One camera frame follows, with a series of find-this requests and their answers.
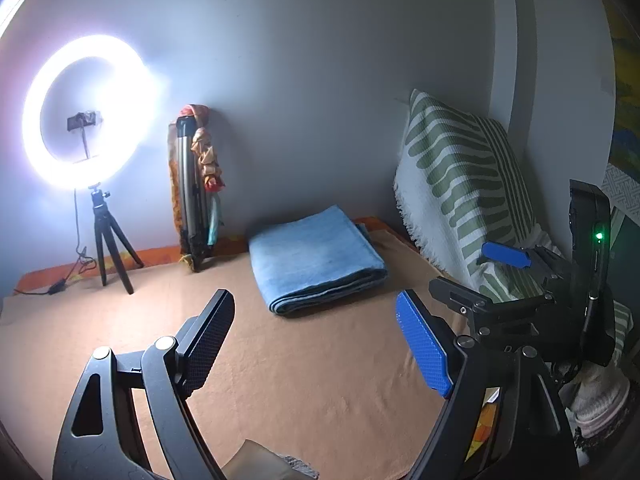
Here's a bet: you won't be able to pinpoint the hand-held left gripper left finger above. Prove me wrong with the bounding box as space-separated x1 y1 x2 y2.
52 288 236 480

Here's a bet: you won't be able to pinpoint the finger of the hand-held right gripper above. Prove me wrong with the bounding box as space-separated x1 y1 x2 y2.
428 276 557 356
477 241 566 286

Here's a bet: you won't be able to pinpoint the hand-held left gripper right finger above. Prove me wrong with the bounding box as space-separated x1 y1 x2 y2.
395 288 583 480

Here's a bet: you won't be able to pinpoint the blue denim pants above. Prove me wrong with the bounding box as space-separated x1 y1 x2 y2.
248 204 390 317

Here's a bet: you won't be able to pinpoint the person's right hand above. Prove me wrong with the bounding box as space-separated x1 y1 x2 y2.
569 360 632 434

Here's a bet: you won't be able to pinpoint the green white patterned pillow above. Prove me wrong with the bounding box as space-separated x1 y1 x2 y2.
392 89 633 361

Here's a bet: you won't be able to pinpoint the folded silver tripod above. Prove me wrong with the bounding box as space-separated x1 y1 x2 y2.
172 115 213 273

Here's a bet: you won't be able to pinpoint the black mini tripod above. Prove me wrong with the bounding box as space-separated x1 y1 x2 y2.
87 185 146 295

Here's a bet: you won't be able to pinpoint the black phone clamp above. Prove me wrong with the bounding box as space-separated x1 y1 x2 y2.
66 109 101 161

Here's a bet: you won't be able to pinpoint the black power cable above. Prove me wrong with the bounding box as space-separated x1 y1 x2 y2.
14 190 98 297

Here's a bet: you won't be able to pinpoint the wall painting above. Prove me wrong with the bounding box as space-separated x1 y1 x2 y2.
597 0 640 173

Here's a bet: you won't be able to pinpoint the white ring light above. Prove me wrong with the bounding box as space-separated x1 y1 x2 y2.
21 34 166 192

